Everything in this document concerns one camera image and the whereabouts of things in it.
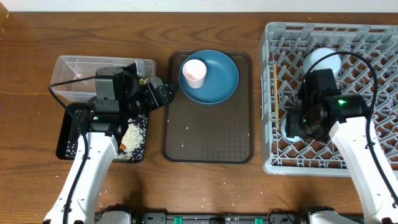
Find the light blue bowl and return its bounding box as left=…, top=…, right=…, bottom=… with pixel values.
left=303, top=48, right=341, bottom=78

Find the brown serving tray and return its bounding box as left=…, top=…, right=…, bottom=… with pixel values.
left=163, top=50, right=254, bottom=164

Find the dark blue plate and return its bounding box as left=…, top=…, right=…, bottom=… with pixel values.
left=178, top=50, right=239, bottom=105

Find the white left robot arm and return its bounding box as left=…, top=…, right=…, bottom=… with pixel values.
left=44, top=63, right=178, bottom=223

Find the grey dishwasher rack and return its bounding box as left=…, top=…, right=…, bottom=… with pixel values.
left=259, top=22, right=397, bottom=177

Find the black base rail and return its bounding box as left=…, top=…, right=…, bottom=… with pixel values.
left=94, top=204, right=309, bottom=224

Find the black plastic tray bin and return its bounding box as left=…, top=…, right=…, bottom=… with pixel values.
left=56, top=103, right=149, bottom=163

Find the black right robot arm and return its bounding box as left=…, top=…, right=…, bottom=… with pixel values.
left=281, top=94, right=397, bottom=223

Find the pile of white rice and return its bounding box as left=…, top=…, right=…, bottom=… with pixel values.
left=56, top=113, right=149, bottom=163

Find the pink cup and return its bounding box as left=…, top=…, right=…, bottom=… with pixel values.
left=182, top=59, right=207, bottom=88

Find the clear plastic bin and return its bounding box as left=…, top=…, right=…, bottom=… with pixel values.
left=51, top=55, right=156, bottom=103

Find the light blue cup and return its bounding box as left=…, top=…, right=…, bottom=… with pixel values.
left=279, top=118, right=302, bottom=143

